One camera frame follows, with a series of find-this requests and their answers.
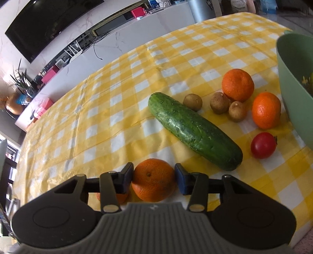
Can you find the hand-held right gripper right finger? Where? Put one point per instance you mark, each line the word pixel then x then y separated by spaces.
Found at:
pixel 180 178

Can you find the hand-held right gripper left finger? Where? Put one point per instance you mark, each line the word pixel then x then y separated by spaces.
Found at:
pixel 128 176

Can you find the mandarin orange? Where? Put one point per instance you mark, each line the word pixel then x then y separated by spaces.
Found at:
pixel 237 84
pixel 122 198
pixel 266 110

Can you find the large orange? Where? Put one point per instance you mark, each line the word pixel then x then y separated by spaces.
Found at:
pixel 154 179

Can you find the brown kiwi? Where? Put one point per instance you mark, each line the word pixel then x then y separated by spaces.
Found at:
pixel 192 102
pixel 237 111
pixel 219 103

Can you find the green plastic colander bowl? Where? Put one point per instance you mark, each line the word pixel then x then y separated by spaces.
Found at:
pixel 291 80

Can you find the green cucumber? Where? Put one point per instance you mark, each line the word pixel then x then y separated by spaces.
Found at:
pixel 195 132

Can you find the yellow checkered tablecloth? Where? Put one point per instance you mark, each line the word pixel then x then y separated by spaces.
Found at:
pixel 97 122

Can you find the red cherry tomato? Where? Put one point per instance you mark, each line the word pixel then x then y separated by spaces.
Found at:
pixel 263 145

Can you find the pink box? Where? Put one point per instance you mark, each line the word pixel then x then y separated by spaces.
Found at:
pixel 50 74
pixel 44 107

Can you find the orange round vase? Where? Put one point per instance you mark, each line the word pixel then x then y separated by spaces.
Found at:
pixel 14 105

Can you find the white router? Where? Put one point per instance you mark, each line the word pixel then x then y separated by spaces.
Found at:
pixel 74 51

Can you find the white media cabinet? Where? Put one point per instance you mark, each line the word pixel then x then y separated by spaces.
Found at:
pixel 127 36

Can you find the green potted plant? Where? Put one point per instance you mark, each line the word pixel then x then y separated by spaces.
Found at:
pixel 22 80

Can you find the dried yellow flowers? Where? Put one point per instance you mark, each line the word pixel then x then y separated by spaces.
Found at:
pixel 2 102

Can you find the red storage box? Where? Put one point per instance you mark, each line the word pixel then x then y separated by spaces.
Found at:
pixel 137 12

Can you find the grey trash can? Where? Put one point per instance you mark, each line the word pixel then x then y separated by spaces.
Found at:
pixel 200 9

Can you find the black wall television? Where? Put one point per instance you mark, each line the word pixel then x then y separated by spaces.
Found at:
pixel 46 22

